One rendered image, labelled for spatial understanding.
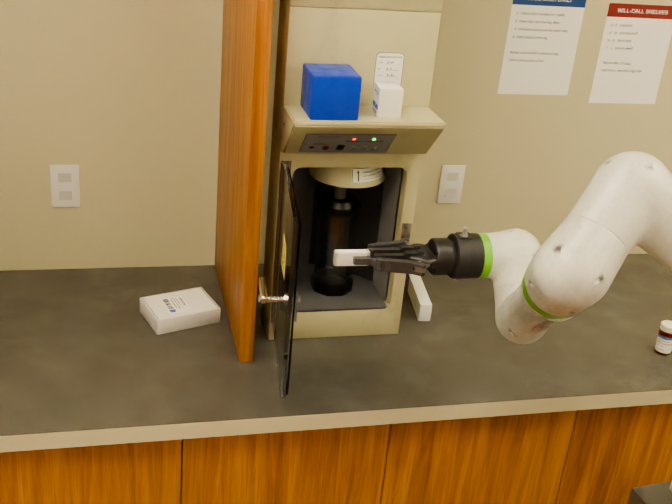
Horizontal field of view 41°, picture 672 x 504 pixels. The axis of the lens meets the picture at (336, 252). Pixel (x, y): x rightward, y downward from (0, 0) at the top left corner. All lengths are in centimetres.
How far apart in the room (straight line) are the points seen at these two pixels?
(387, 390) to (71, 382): 67
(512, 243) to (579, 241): 45
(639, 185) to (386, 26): 70
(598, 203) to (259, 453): 92
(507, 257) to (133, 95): 102
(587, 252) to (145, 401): 97
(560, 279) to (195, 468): 93
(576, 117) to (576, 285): 131
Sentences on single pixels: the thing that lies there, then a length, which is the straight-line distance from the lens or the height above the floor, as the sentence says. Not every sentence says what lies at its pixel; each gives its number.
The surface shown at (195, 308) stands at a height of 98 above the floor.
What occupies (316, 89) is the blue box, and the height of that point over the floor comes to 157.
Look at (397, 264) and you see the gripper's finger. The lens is 175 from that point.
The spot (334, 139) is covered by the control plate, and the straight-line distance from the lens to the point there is 186.
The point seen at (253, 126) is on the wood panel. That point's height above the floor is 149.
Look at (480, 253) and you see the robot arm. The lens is 181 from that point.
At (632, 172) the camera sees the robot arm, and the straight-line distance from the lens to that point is 146.
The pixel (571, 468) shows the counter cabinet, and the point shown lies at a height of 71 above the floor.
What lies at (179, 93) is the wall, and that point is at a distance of 232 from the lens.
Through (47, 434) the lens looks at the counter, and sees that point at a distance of 186.
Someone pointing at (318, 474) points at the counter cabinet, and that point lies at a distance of 204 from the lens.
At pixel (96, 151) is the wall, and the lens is 235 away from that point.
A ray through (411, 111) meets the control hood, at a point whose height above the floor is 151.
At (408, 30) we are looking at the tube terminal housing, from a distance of 193.
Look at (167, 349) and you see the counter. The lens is 209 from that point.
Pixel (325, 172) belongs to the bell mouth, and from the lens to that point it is 203.
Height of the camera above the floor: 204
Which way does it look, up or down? 25 degrees down
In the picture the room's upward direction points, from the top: 6 degrees clockwise
